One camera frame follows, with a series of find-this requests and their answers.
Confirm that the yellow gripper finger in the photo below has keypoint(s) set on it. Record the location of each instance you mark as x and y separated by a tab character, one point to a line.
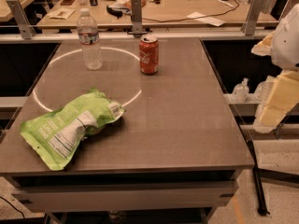
279	96
263	48

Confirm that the brown wallet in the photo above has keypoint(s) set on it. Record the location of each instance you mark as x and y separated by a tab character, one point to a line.
67	2

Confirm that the black sunglasses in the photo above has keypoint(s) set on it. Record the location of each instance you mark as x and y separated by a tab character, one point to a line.
118	11

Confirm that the white card packet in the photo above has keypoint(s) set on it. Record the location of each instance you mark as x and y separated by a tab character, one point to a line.
61	14

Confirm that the white table drawer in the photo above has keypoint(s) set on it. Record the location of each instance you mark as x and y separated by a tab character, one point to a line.
126	197

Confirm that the clear sanitizer bottle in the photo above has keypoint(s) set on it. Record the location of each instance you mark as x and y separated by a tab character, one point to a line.
261	89
240	91

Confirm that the red cola can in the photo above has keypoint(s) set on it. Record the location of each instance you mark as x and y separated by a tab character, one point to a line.
149	54

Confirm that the metal bracket post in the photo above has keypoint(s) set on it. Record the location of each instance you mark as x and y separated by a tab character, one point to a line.
248	28
25	28
136	19

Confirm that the clear sanitizer bottle left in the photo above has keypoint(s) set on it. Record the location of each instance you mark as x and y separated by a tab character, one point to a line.
240	91

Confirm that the green snack bag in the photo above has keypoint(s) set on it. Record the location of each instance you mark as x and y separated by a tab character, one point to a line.
55	136

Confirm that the right metal bracket post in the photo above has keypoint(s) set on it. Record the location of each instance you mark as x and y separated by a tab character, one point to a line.
248	28

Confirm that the clear sanitizer bottle right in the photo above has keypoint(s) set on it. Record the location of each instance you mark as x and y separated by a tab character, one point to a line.
261	89

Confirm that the left metal bracket post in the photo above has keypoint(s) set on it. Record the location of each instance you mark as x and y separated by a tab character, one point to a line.
25	28

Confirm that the black pole on floor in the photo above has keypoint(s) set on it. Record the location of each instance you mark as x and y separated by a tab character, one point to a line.
262	208

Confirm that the white paper sheet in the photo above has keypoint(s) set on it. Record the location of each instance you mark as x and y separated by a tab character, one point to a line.
206	19

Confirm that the middle metal bracket post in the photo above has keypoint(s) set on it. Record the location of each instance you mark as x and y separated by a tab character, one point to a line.
136	19

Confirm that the clear plastic water bottle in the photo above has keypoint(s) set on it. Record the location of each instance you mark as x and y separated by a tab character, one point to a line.
89	39

